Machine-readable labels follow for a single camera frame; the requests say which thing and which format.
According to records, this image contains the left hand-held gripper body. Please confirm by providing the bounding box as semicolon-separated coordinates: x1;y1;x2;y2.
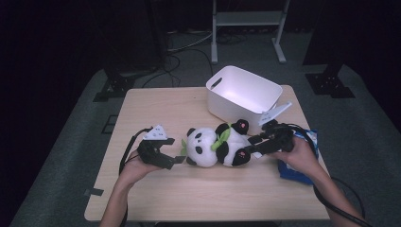
136;124;174;170

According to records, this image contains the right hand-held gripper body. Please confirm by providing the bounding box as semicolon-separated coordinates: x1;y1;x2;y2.
257;100;296;154

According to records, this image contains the panda plush toy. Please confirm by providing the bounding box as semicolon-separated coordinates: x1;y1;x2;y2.
180;118;263;168

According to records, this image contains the blue wet wipes pack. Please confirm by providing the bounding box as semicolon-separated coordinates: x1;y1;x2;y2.
277;129;320;186

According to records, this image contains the white plastic bin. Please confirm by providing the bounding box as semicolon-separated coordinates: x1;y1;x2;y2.
205;64;284;136

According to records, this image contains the person's left hand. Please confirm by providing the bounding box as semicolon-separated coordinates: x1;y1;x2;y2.
118;149;163;188

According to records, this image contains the person's right hand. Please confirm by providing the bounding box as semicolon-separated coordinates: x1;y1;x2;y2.
270;137;326;182

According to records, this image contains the black stand base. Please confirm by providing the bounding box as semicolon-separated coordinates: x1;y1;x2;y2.
93;56;136;102
305;62;356;99

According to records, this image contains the right hand-held gripper cable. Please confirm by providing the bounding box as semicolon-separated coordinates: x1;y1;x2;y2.
277;122;376;227

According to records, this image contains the thin black floor cable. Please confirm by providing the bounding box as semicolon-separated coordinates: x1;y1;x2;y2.
332;177;367;219

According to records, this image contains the grey floor cable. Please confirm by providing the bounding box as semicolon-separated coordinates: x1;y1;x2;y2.
166;29;218;53

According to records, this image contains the white metal stand frame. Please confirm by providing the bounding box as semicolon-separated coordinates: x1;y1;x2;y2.
211;0;291;64

